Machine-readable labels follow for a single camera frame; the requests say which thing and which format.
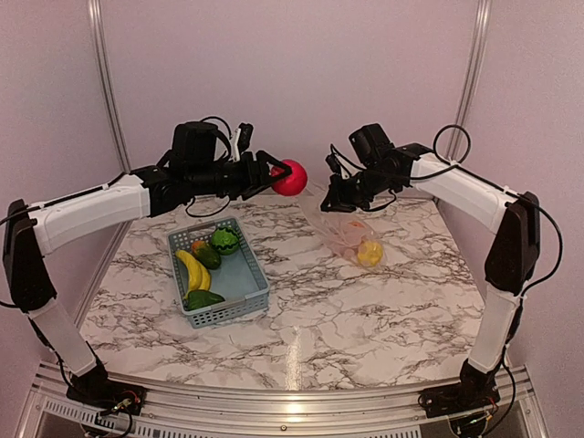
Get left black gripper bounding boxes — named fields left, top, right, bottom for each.
left=188, top=149, right=291, bottom=200

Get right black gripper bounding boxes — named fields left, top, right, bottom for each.
left=319, top=164, right=397, bottom=213

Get red toy apple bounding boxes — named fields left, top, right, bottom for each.
left=271, top=160, right=308, bottom=196

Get orange toy fruit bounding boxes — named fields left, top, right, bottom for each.
left=346, top=221, right=365, bottom=231

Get clear zip top bag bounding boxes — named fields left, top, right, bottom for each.
left=298, top=182, right=385, bottom=269

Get yellow toy pear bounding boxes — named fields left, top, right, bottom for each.
left=357, top=241, right=384, bottom=267

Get blue-grey perforated plastic basket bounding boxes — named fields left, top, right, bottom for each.
left=167, top=216, right=270, bottom=329

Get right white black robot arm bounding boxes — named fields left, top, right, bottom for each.
left=320, top=143, right=544, bottom=409

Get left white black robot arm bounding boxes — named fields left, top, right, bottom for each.
left=2, top=151, right=292, bottom=406

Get green toy watermelon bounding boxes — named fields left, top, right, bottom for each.
left=210, top=226, right=240, bottom=256

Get green orange toy mango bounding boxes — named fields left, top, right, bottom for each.
left=191, top=240, right=222, bottom=270

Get yellow toy banana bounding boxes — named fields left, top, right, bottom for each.
left=175, top=250, right=212, bottom=298

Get green toy pepper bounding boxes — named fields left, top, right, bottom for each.
left=184, top=289, right=225, bottom=311

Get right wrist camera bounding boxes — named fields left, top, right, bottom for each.
left=349, top=123, right=394, bottom=166

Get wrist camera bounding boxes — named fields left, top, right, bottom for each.
left=170, top=121, right=217, bottom=168
left=349, top=123, right=394, bottom=166

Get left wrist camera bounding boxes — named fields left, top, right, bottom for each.
left=170, top=121, right=217, bottom=168

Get right aluminium corner post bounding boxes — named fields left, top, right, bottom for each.
left=445, top=0, right=493, bottom=151

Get aluminium corner post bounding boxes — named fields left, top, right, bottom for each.
left=87, top=0, right=131, bottom=172
left=445, top=0, right=493, bottom=151

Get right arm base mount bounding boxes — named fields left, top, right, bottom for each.
left=418, top=360, right=500, bottom=418

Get left aluminium corner post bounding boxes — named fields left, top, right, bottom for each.
left=87, top=0, right=131, bottom=172

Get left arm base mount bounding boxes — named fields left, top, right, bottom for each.
left=67, top=368, right=147, bottom=416

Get aluminium front frame rail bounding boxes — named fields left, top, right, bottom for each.
left=15, top=362, right=549, bottom=437

